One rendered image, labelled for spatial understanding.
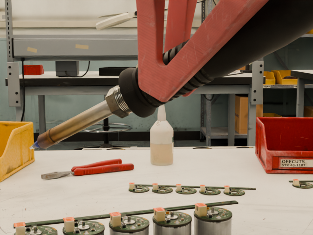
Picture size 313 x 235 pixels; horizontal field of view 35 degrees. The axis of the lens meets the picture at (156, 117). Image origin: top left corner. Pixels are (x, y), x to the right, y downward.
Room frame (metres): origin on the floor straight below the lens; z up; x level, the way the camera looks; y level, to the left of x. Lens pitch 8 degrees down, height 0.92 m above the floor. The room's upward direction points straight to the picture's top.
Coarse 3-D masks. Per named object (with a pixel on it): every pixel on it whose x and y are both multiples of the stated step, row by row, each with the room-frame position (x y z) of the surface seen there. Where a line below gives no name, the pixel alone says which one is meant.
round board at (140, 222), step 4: (132, 216) 0.30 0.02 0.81; (136, 216) 0.30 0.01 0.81; (124, 220) 0.29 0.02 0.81; (136, 220) 0.29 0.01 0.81; (140, 220) 0.29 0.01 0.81; (144, 220) 0.29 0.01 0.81; (148, 220) 0.29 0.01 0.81; (124, 224) 0.28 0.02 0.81; (136, 224) 0.29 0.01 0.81; (140, 224) 0.29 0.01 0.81; (144, 224) 0.29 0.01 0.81; (148, 224) 0.29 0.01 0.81; (112, 228) 0.28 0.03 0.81; (116, 228) 0.28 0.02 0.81; (120, 228) 0.28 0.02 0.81; (124, 228) 0.28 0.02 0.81; (128, 228) 0.28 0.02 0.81; (136, 228) 0.28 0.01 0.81; (140, 228) 0.28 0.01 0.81; (144, 228) 0.28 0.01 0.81
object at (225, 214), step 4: (216, 208) 0.32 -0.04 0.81; (220, 208) 0.32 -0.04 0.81; (224, 208) 0.32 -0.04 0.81; (220, 212) 0.31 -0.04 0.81; (224, 212) 0.31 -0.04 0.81; (228, 212) 0.31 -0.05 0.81; (196, 216) 0.30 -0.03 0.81; (204, 216) 0.30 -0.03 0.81; (208, 216) 0.30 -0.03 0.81; (212, 216) 0.30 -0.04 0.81; (216, 216) 0.30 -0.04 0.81; (220, 216) 0.30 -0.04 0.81; (224, 216) 0.30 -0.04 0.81; (228, 216) 0.30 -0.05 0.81; (204, 220) 0.30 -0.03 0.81; (208, 220) 0.30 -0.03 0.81; (212, 220) 0.29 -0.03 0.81; (216, 220) 0.29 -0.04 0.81; (220, 220) 0.29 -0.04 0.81; (224, 220) 0.30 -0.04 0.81
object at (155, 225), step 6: (168, 216) 0.30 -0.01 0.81; (174, 216) 0.30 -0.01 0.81; (156, 228) 0.29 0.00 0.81; (162, 228) 0.29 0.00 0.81; (168, 228) 0.29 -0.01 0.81; (174, 228) 0.29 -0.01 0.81; (180, 228) 0.29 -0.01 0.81; (186, 228) 0.29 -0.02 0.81; (156, 234) 0.29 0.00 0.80; (162, 234) 0.29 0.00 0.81; (168, 234) 0.29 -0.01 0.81; (174, 234) 0.29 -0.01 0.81; (180, 234) 0.29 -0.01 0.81; (186, 234) 0.29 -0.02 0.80
